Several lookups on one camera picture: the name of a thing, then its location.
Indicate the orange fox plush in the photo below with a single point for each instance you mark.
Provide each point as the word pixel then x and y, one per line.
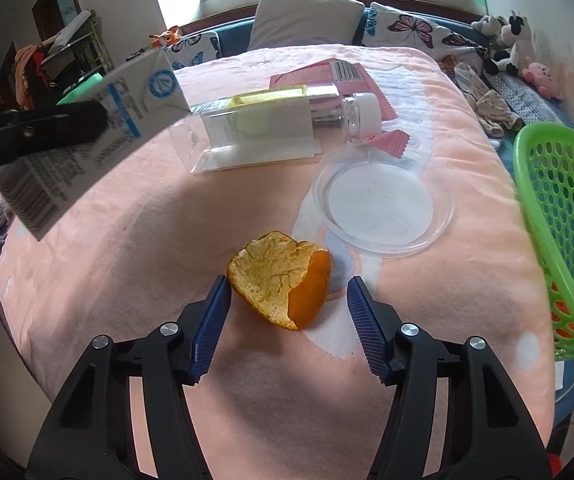
pixel 169 36

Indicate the metal shelf rack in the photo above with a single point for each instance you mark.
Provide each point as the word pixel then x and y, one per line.
pixel 87 55

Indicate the dark wooden door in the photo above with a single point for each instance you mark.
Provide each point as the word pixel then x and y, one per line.
pixel 47 10

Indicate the pink packet torn piece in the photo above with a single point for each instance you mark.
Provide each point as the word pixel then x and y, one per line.
pixel 389 142

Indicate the small butterfly pillow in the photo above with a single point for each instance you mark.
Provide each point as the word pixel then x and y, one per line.
pixel 197 47

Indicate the grey patterned mat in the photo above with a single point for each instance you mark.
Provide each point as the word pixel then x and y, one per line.
pixel 532 100

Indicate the clear plastic bottle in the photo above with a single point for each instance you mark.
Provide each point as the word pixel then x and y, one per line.
pixel 267 130

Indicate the orange peel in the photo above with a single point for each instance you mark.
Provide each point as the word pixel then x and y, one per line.
pixel 267 275

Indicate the printed small garment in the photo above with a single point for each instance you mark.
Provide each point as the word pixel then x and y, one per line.
pixel 487 105

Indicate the hanging clothes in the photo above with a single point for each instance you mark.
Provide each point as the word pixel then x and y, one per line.
pixel 27 60

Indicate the cow plush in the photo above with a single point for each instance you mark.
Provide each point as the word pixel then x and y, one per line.
pixel 514 35

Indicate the pink plush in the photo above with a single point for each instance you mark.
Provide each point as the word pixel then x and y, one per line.
pixel 542 77

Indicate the blue sofa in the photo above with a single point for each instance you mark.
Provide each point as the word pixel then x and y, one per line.
pixel 232 35

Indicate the white carton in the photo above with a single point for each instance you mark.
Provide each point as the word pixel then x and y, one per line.
pixel 132 105

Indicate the grey pillow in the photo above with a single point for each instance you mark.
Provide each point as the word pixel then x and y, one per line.
pixel 307 20

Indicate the large butterfly pillow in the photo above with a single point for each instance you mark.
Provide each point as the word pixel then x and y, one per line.
pixel 412 25

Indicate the green plastic container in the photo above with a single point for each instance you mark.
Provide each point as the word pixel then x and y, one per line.
pixel 84 87

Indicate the clear plastic lid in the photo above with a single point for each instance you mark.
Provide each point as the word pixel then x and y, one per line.
pixel 382 200

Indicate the grey plush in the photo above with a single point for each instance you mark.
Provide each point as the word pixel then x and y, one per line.
pixel 487 24

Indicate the green plastic basket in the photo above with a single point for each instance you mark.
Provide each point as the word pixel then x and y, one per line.
pixel 521 170

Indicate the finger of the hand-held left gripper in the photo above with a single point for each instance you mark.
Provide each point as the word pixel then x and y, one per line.
pixel 57 125

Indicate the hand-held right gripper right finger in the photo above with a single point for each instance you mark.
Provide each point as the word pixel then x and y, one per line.
pixel 367 330

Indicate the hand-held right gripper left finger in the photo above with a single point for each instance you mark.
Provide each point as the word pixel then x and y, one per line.
pixel 212 330

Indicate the pink packet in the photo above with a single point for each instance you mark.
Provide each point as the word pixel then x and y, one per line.
pixel 307 74

